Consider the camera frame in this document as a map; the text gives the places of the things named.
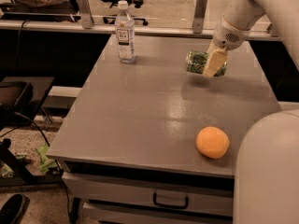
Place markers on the orange ball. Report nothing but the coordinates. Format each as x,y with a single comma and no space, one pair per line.
212,142

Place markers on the grey table drawer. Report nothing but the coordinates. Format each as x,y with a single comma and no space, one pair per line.
139,192

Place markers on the black shoe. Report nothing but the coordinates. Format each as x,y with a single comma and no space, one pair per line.
13,209

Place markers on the clear plastic water bottle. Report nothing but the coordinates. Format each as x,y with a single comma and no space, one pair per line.
125,33

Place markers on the middle metal bracket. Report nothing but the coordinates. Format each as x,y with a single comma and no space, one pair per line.
199,16

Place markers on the green crumpled bag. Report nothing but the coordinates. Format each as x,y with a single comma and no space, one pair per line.
45,163

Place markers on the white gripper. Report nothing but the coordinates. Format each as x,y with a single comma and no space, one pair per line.
228,34

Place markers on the black drawer handle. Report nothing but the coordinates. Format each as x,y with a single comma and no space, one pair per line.
170,202

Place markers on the black side cart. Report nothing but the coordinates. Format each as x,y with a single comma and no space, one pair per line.
21,98

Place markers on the lower grey drawer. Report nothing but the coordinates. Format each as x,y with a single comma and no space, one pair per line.
124,215

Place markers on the left metal bracket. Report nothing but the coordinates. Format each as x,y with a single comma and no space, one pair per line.
84,8

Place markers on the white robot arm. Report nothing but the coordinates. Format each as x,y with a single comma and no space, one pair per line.
266,189

